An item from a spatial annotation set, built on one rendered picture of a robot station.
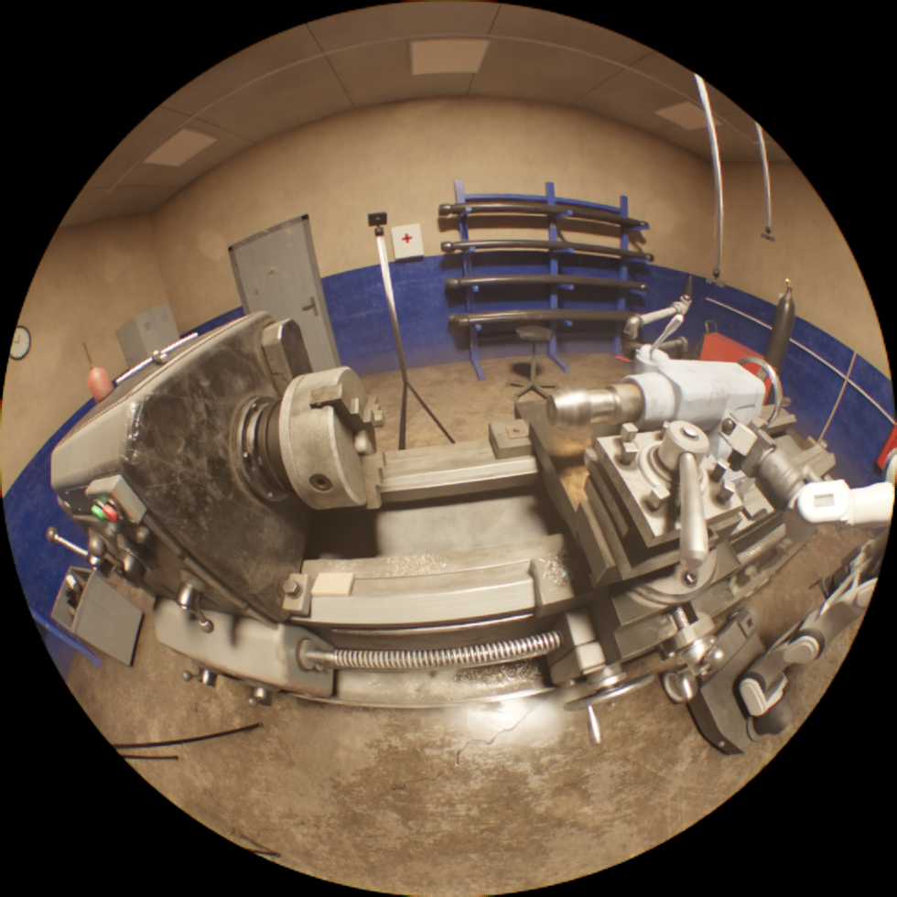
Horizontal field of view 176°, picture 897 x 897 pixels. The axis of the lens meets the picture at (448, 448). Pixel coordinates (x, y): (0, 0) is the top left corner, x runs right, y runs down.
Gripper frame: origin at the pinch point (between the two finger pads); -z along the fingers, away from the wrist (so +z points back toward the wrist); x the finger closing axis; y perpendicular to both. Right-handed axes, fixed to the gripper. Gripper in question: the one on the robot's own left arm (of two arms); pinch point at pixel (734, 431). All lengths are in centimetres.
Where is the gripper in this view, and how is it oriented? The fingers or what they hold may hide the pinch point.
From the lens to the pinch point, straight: 68.6
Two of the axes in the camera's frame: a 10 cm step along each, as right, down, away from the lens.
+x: 1.7, -7.8, -6.0
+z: 0.8, 6.2, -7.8
